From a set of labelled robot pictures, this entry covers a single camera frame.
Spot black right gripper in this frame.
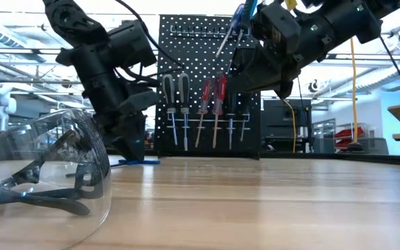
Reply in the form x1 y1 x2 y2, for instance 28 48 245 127
228 1 383 100

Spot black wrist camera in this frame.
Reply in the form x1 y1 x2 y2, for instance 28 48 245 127
118 89 160 116
251 3 302 55

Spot red storage bin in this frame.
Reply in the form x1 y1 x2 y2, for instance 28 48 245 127
334 138 353 149
335 126 365 139

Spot glass door cabinet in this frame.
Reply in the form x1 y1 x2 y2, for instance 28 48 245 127
312 118 336 153

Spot thin black hanging cable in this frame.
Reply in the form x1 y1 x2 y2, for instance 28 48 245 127
296 78 308 153

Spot black round cable base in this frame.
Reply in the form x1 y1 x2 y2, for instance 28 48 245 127
346 141 364 153

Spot thick yellow cable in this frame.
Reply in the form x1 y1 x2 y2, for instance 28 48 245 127
348 37 360 144

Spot clear blue handled screwdriver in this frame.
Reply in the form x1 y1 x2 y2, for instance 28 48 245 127
215 3 246 59

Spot black aluminium table frame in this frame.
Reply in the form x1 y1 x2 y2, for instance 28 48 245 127
0 145 400 168

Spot black metal peg board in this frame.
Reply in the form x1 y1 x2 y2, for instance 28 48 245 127
154 14 262 160

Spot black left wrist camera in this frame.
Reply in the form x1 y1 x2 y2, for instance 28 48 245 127
118 89 160 116

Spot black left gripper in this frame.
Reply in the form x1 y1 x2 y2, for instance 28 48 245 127
81 74 161 163

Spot thin yellow hanging cable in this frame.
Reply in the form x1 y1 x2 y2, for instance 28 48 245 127
283 99 297 153

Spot clear safety glasses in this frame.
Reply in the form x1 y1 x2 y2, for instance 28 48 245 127
0 108 113 250

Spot black cabinet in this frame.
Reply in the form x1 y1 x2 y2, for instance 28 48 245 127
261 99 314 153

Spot small black cable reel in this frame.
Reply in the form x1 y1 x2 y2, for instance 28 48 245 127
307 78 323 94

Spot red clear handled screwdriver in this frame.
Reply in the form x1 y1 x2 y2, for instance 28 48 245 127
210 72 228 149
194 78 213 149

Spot silver ring screwdriver rail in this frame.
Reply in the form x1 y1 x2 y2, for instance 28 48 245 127
167 110 252 130

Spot blue T-handle hex key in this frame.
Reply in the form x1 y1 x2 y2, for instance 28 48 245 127
111 158 161 167

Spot silver multi-hook tool rail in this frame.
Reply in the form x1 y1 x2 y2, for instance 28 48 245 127
170 24 235 38

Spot grey storage bin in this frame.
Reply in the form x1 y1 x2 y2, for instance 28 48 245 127
362 137 390 156

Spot grey black handled screwdriver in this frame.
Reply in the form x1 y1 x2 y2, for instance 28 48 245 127
161 73 179 147
178 72 192 151

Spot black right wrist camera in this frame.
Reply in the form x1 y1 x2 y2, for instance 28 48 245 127
251 3 302 55

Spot black handled long screwdriver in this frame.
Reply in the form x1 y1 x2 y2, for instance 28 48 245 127
227 93 238 151

